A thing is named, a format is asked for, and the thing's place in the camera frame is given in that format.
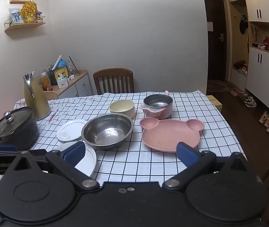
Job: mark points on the white black checked tablecloth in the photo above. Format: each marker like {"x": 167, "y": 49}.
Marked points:
{"x": 129, "y": 160}

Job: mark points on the large stainless steel bowl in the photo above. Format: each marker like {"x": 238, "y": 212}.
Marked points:
{"x": 106, "y": 132}

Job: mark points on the yellow cardboard box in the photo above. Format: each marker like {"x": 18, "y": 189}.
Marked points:
{"x": 214, "y": 101}

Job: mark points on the brown wooden chair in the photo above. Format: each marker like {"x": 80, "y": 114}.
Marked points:
{"x": 113, "y": 72}

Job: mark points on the patterned door rug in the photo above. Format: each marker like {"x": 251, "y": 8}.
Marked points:
{"x": 219, "y": 86}

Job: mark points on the black cooking pot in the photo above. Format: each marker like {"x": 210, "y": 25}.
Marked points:
{"x": 23, "y": 140}

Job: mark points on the red bag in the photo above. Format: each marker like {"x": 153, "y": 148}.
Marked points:
{"x": 266, "y": 43}

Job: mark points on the yellow blue desk gadget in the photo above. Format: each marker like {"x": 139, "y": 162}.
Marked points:
{"x": 62, "y": 72}

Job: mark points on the pink pig bowl steel liner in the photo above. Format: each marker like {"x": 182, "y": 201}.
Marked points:
{"x": 159, "y": 113}

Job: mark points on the small photo frame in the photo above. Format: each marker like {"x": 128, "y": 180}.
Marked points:
{"x": 15, "y": 16}

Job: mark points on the row of shoes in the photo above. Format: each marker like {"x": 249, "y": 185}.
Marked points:
{"x": 250, "y": 102}

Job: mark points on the white square box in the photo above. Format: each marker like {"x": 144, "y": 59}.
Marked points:
{"x": 63, "y": 82}

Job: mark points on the cream round bowl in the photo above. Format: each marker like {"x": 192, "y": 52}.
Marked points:
{"x": 122, "y": 110}

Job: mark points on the gold thermos kettle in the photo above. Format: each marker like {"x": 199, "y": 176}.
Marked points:
{"x": 36, "y": 99}

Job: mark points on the white wooden side cabinet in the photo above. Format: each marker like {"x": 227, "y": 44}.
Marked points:
{"x": 77, "y": 87}

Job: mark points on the glass pot lid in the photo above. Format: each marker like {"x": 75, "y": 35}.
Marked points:
{"x": 11, "y": 125}

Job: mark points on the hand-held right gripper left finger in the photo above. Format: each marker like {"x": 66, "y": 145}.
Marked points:
{"x": 75, "y": 152}

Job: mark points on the white lower shoe cabinet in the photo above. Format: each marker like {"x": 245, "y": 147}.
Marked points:
{"x": 264, "y": 80}

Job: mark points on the pink pen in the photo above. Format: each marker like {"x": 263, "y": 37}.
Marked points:
{"x": 53, "y": 115}

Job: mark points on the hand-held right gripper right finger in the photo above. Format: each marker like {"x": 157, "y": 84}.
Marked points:
{"x": 186, "y": 155}

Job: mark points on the dark bag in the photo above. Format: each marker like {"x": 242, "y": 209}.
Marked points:
{"x": 239, "y": 64}

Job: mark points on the wooden wall shelf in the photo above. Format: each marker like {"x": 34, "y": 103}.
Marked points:
{"x": 25, "y": 26}

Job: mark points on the small tan wooden chair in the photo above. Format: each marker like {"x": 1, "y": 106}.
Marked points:
{"x": 51, "y": 95}

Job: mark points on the dark brown door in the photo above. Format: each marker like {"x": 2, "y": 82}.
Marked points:
{"x": 216, "y": 56}

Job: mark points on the black hanging bag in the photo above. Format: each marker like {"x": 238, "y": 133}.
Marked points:
{"x": 243, "y": 24}

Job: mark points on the pink bear-shaped plate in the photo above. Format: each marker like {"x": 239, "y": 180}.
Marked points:
{"x": 165, "y": 134}

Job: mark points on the large white plate gold rim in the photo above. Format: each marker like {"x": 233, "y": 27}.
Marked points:
{"x": 88, "y": 157}

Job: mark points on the golden ornament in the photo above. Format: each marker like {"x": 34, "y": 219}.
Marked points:
{"x": 29, "y": 11}

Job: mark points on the small white floral plate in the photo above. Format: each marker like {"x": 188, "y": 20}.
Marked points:
{"x": 68, "y": 131}

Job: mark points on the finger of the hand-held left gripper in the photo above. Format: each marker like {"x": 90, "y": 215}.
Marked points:
{"x": 4, "y": 148}
{"x": 4, "y": 153}

